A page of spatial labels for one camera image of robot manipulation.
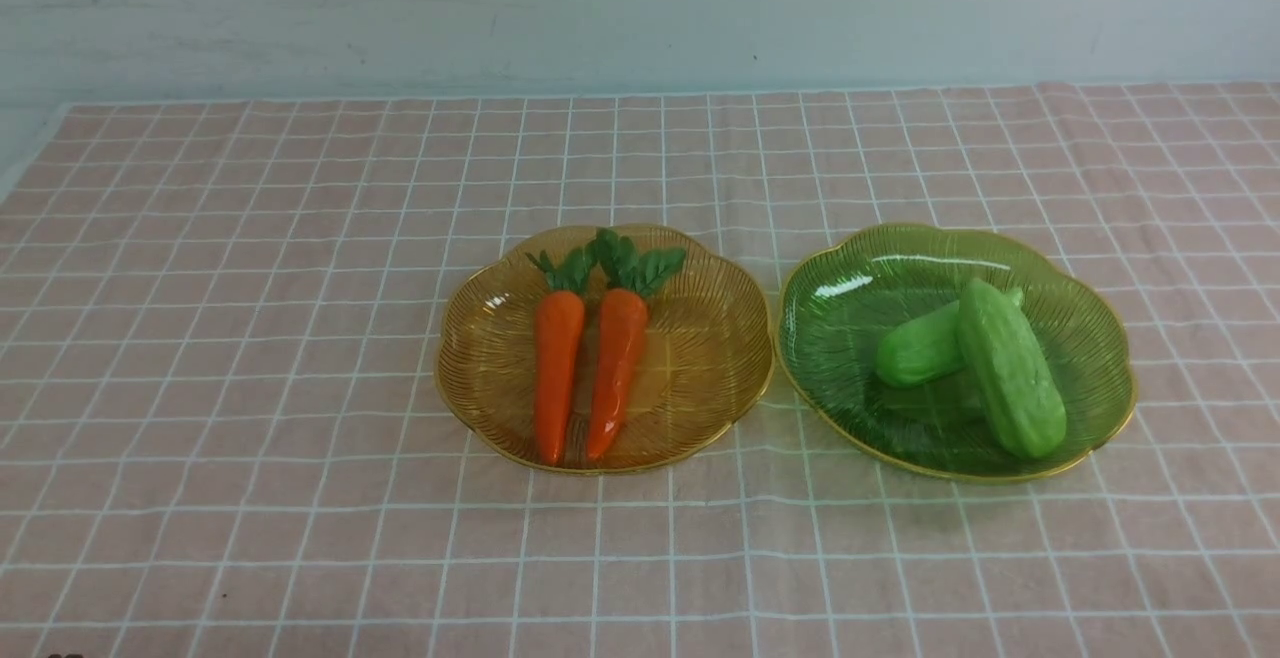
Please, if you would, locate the orange toy carrot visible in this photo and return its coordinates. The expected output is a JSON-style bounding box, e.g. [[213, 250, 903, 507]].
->
[[586, 228, 687, 462], [526, 242, 596, 466]]

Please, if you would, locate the green toy cucumber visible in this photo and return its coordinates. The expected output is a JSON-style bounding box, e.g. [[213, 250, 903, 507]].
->
[[874, 301, 980, 388], [957, 278, 1068, 460]]

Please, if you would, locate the amber transparent plastic plate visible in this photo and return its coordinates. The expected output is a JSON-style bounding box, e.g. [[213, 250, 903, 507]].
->
[[435, 224, 773, 475]]

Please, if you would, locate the green transparent plastic plate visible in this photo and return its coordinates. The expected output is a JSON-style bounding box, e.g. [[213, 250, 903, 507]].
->
[[776, 221, 1138, 485]]

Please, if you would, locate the pink checked tablecloth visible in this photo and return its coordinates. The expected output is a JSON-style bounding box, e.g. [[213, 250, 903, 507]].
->
[[1, 84, 1277, 657]]

